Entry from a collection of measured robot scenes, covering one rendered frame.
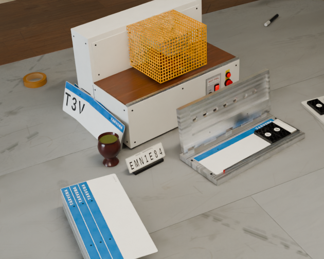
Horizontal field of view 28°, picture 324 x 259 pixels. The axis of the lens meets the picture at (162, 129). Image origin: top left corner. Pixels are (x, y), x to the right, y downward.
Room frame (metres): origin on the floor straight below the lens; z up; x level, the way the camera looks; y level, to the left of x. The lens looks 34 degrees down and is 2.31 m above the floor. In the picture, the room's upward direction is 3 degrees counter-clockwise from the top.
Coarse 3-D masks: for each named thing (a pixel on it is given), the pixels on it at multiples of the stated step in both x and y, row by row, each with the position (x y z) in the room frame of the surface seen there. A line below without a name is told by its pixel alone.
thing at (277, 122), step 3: (276, 120) 2.07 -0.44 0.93; (279, 120) 2.07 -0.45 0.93; (276, 123) 2.05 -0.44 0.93; (279, 123) 2.05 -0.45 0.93; (282, 123) 2.05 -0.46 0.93; (285, 123) 2.04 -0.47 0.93; (282, 126) 2.02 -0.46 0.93; (285, 126) 2.03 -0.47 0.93; (288, 126) 2.03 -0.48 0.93; (291, 126) 2.02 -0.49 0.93; (288, 129) 2.00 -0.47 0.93; (291, 129) 2.00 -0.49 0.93; (294, 129) 2.00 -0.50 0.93; (291, 132) 1.98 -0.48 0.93
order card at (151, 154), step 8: (160, 144) 1.92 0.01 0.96; (144, 152) 1.87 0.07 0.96; (152, 152) 1.89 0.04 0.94; (160, 152) 1.90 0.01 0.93; (128, 160) 1.83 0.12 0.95; (136, 160) 1.84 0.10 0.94; (144, 160) 1.86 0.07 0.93; (152, 160) 1.87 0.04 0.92; (128, 168) 1.82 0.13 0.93; (136, 168) 1.83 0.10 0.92
